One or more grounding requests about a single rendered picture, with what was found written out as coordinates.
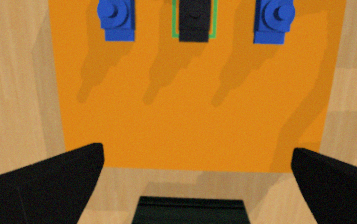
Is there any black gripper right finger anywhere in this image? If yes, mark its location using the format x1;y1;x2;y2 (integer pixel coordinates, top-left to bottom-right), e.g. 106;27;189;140
291;147;357;224

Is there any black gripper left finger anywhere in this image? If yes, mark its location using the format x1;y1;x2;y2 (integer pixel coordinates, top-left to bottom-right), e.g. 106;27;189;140
0;143;105;224

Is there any orange flat panel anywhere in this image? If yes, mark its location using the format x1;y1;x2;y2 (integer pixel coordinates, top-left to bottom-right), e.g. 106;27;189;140
48;0;346;173

